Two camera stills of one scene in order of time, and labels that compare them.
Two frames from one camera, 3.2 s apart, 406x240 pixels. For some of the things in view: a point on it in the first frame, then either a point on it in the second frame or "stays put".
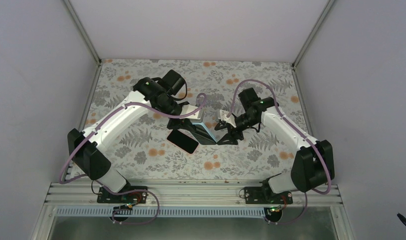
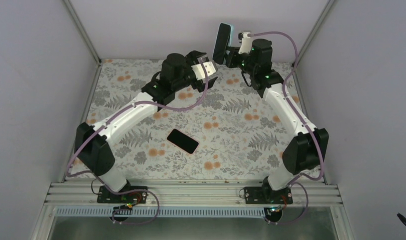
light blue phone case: x=202 y=134 to x=223 y=39
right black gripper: x=230 y=136 to x=230 y=60
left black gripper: x=182 y=124 to x=191 y=58
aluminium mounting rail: x=187 y=194 stays put
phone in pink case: x=182 y=141 stays put
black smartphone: x=202 y=135 to x=221 y=37
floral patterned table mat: x=212 y=124 stays put
